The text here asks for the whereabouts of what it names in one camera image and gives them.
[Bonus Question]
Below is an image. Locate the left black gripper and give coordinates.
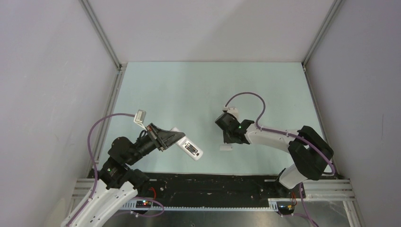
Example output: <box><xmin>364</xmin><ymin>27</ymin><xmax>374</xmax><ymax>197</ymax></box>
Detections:
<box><xmin>126</xmin><ymin>122</ymin><xmax>185</xmax><ymax>165</ymax></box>

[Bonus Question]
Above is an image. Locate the white battery cover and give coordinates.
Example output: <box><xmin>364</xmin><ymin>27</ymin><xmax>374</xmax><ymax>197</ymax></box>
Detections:
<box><xmin>219</xmin><ymin>144</ymin><xmax>233</xmax><ymax>151</ymax></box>

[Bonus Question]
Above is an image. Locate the white remote control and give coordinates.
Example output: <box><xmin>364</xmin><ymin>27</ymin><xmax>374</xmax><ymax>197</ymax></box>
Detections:
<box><xmin>171</xmin><ymin>127</ymin><xmax>203</xmax><ymax>161</ymax></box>

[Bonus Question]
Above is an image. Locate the AAA battery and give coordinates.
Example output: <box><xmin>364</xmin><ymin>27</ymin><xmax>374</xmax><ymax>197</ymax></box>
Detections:
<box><xmin>185</xmin><ymin>142</ymin><xmax>199</xmax><ymax>156</ymax></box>

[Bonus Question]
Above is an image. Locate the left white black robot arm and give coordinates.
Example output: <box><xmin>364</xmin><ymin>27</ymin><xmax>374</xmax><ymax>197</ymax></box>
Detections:
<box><xmin>61</xmin><ymin>123</ymin><xmax>185</xmax><ymax>227</ymax></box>

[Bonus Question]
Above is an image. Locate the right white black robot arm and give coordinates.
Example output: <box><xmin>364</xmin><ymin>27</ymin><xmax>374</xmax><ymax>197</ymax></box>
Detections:
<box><xmin>215</xmin><ymin>112</ymin><xmax>335</xmax><ymax>198</ymax></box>

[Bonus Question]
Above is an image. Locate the left controller board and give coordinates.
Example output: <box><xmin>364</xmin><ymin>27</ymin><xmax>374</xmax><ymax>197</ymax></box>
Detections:
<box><xmin>135</xmin><ymin>200</ymin><xmax>153</xmax><ymax>209</ymax></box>

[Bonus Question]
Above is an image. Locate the controller board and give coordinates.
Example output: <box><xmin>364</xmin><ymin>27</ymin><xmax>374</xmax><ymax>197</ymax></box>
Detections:
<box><xmin>135</xmin><ymin>200</ymin><xmax>153</xmax><ymax>209</ymax></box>
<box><xmin>277</xmin><ymin>205</ymin><xmax>296</xmax><ymax>217</ymax></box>

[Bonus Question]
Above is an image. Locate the right controller board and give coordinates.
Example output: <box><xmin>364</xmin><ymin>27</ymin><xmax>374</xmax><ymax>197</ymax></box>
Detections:
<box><xmin>277</xmin><ymin>205</ymin><xmax>296</xmax><ymax>217</ymax></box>

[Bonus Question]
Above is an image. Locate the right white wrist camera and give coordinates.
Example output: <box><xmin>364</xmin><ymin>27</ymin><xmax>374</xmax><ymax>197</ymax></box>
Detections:
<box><xmin>222</xmin><ymin>106</ymin><xmax>239</xmax><ymax>120</ymax></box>

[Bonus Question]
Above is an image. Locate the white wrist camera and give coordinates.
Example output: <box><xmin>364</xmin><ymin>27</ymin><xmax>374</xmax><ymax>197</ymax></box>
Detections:
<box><xmin>222</xmin><ymin>106</ymin><xmax>239</xmax><ymax>120</ymax></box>
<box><xmin>133</xmin><ymin>109</ymin><xmax>146</xmax><ymax>130</ymax></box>

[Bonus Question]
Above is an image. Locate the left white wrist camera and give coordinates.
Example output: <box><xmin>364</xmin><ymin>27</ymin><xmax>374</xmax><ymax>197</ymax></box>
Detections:
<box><xmin>133</xmin><ymin>109</ymin><xmax>146</xmax><ymax>130</ymax></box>

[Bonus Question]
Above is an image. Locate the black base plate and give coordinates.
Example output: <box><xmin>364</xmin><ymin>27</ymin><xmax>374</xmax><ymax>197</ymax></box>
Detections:
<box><xmin>138</xmin><ymin>172</ymin><xmax>305</xmax><ymax>209</ymax></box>

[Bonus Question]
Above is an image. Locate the grey slotted cable duct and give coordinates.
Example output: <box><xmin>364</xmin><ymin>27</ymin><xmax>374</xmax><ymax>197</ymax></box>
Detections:
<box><xmin>119</xmin><ymin>200</ymin><xmax>279</xmax><ymax>211</ymax></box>

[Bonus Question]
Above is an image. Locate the left aluminium frame rail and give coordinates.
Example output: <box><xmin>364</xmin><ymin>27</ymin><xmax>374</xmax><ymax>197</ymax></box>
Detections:
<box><xmin>79</xmin><ymin>0</ymin><xmax>127</xmax><ymax>164</ymax></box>

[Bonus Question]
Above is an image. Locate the aluminium frame rail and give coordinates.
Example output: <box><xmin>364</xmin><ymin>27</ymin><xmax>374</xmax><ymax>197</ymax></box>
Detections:
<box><xmin>79</xmin><ymin>0</ymin><xmax>127</xmax><ymax>164</ymax></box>
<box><xmin>302</xmin><ymin>0</ymin><xmax>345</xmax><ymax>176</ymax></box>

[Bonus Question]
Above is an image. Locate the right aluminium frame rail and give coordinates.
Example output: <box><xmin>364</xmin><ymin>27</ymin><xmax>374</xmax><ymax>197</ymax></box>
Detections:
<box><xmin>302</xmin><ymin>0</ymin><xmax>345</xmax><ymax>176</ymax></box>

